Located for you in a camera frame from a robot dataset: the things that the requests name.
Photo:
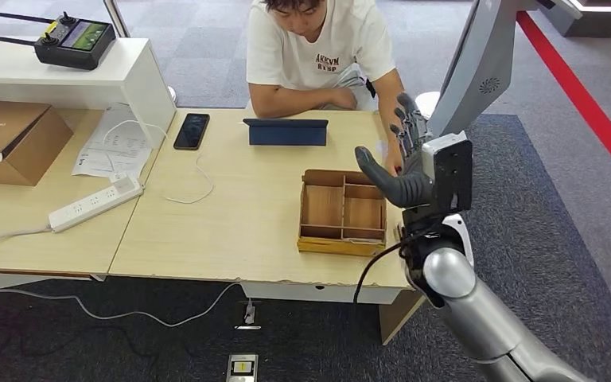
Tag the white round stool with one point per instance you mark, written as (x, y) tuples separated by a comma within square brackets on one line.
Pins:
[(171, 95), (426, 103)]

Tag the white room key card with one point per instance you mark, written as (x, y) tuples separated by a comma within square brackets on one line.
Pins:
[(363, 241)]

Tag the light wood desk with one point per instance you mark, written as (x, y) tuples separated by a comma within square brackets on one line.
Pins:
[(242, 221), (31, 248)]

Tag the white charger adapter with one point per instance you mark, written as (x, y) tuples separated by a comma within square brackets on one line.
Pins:
[(125, 183)]

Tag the wooden desk organizer box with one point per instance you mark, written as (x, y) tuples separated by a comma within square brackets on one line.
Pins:
[(324, 211)]

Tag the dark blue tablet case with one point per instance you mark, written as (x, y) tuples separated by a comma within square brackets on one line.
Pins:
[(284, 134)]

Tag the grey display platform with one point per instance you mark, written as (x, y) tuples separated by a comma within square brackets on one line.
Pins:
[(600, 23)]

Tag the person's left forearm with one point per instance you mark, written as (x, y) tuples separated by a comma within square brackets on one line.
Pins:
[(387, 105)]

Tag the brown cardboard box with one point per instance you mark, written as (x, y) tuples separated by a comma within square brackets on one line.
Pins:
[(26, 153)]

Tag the chrome metal pole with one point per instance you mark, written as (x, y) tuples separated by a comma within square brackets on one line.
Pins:
[(118, 21)]

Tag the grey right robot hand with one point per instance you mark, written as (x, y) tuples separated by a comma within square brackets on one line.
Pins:
[(395, 187)]

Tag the grey kiosk stand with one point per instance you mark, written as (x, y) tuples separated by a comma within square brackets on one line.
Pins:
[(474, 68)]

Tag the person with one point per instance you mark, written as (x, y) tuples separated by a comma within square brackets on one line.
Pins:
[(305, 47)]

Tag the floor socket with plug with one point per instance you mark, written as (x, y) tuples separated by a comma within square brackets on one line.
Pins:
[(249, 313)]

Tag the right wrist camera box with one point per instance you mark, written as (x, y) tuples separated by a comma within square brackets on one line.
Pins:
[(450, 168)]

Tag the person's left hand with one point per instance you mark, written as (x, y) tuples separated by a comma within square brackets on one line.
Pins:
[(393, 166)]

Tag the small silver floor device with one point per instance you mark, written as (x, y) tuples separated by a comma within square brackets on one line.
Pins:
[(242, 368)]

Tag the black remote controller with antennas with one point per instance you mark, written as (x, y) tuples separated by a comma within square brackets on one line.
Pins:
[(73, 50)]

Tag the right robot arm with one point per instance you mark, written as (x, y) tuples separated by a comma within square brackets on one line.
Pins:
[(474, 316)]

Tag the printed paper sheets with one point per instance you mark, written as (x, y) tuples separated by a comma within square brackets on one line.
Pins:
[(121, 153)]

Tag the person's right hand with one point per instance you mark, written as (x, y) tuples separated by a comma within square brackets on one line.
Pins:
[(343, 98)]

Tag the black smartphone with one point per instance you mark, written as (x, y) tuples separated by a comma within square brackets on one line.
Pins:
[(191, 132)]

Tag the black chair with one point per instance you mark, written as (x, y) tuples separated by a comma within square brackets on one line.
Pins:
[(370, 87)]

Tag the white desk shelf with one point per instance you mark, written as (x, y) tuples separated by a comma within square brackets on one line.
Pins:
[(137, 89)]

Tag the white power strip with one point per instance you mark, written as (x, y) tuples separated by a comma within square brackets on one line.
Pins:
[(89, 206)]

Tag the person's right forearm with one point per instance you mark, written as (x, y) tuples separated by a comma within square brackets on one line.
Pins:
[(289, 103)]

